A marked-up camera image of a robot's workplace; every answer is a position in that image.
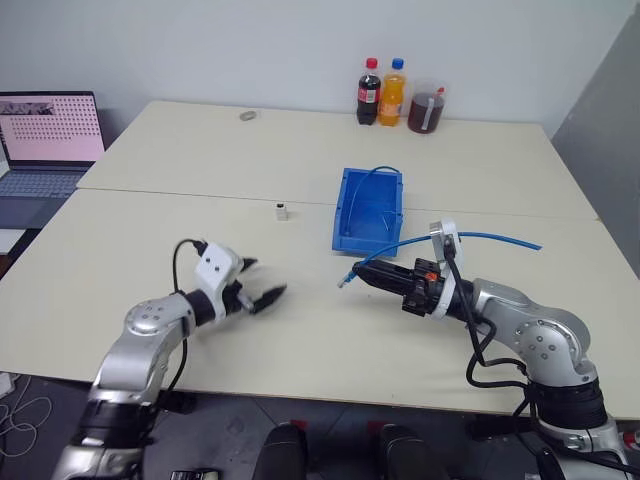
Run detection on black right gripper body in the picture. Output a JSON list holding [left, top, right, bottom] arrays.
[[399, 257, 445, 317]]

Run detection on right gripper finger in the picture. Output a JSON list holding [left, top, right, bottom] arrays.
[[352, 258, 418, 282], [357, 272, 414, 303]]

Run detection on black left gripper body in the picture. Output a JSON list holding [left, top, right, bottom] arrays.
[[221, 279, 257, 317]]

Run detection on blue network cable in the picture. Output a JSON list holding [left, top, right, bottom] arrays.
[[335, 230, 545, 291], [347, 165, 404, 236]]

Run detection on blue plastic bin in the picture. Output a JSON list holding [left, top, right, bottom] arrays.
[[330, 167, 406, 258]]

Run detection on dark rounded shape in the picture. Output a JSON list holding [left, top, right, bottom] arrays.
[[253, 421, 310, 480], [376, 423, 435, 480]]

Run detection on clear jar dark liquid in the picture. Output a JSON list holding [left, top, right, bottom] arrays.
[[406, 79, 448, 135]]

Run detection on orange soda bottle blue cap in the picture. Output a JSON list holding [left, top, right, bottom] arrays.
[[377, 57, 408, 128]]

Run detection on cola bottle red cap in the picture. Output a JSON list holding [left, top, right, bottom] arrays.
[[355, 57, 384, 127]]

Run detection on open grey laptop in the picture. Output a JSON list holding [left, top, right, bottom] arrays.
[[0, 90, 108, 229]]

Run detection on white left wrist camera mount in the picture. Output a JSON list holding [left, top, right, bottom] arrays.
[[193, 242, 247, 321]]

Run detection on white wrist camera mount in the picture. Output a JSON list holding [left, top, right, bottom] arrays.
[[193, 242, 247, 321], [427, 217, 469, 321]]

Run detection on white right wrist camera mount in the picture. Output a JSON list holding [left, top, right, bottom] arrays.
[[427, 217, 469, 321]]

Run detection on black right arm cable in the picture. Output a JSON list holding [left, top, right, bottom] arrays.
[[441, 238, 540, 419]]

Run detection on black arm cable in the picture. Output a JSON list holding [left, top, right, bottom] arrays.
[[158, 239, 209, 402], [441, 238, 540, 419]]

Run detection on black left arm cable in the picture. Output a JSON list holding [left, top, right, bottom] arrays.
[[158, 239, 209, 402]]

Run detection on white floor cables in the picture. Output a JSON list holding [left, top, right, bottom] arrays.
[[0, 374, 54, 459]]

